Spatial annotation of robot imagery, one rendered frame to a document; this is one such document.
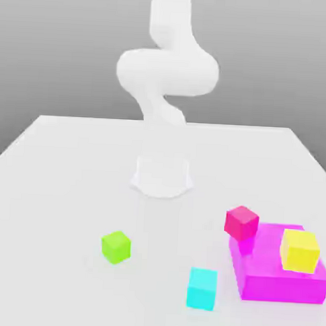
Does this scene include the small green cube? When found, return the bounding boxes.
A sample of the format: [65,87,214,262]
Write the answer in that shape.
[100,229,133,266]

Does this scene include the small pink cube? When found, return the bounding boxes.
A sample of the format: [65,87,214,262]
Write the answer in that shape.
[223,204,261,243]

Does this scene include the small cyan cube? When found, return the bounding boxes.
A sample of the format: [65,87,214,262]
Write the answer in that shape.
[185,266,218,313]

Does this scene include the small yellow cube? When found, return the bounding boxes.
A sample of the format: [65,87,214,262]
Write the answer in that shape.
[278,228,323,275]

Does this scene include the large magenta box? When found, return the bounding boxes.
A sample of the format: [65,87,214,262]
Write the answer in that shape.
[225,220,326,305]

